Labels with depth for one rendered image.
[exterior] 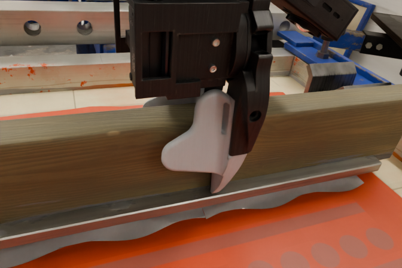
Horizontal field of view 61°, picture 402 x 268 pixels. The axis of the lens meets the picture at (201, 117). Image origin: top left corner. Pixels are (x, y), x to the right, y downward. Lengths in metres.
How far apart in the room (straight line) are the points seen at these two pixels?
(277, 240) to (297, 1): 0.19
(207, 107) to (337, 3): 0.11
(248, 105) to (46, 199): 0.15
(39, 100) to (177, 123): 0.27
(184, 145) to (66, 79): 0.29
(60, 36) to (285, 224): 0.39
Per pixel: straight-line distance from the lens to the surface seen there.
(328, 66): 0.47
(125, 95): 0.47
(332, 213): 0.35
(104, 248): 0.28
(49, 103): 0.46
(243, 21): 0.20
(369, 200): 0.38
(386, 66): 2.76
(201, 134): 0.22
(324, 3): 0.24
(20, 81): 0.49
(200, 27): 0.18
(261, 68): 0.20
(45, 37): 0.54
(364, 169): 0.37
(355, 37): 1.09
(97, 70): 0.48
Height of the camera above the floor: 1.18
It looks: 31 degrees down
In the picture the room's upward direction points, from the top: 7 degrees clockwise
